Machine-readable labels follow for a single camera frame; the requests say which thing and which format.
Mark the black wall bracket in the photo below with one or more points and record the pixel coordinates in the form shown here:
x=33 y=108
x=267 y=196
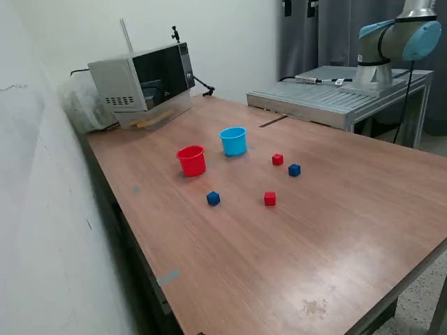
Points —
x=312 y=7
x=287 y=7

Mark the black camera mount stud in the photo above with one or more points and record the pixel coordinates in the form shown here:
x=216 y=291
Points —
x=174 y=34

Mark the black tape strip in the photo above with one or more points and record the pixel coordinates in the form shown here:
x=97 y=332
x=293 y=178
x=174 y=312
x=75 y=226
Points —
x=273 y=122

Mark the red cube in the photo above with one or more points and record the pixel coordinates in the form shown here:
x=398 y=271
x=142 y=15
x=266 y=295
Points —
x=277 y=160
x=269 y=199

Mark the light blue plastic bin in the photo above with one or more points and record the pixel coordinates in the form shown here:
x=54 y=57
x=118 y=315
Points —
x=233 y=144

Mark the blue cube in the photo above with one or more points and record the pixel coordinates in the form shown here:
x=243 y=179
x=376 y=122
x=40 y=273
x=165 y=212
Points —
x=213 y=199
x=294 y=170

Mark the aluminium robot base table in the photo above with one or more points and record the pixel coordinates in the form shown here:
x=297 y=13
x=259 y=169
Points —
x=314 y=101

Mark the clear acrylic microwave stand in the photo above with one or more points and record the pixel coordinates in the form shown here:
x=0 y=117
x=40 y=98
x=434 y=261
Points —
x=176 y=104

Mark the red plastic bin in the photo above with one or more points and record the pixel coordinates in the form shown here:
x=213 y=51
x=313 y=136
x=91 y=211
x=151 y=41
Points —
x=191 y=164

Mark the small grey tape piece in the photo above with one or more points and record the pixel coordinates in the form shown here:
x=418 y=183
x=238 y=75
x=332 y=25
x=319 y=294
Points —
x=136 y=190

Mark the long grey tape piece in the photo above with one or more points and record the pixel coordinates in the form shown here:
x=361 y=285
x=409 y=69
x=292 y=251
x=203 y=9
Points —
x=168 y=277

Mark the wooden stick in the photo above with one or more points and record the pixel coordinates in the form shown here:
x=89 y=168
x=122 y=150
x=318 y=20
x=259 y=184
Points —
x=150 y=123
x=153 y=118

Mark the white thin rod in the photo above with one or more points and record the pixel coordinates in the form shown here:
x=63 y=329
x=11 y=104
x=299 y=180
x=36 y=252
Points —
x=126 y=35

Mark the silver blue-jointed robot arm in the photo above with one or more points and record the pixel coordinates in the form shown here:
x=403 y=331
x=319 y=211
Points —
x=394 y=38

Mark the silver microwave oven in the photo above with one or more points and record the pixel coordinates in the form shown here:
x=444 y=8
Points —
x=118 y=80

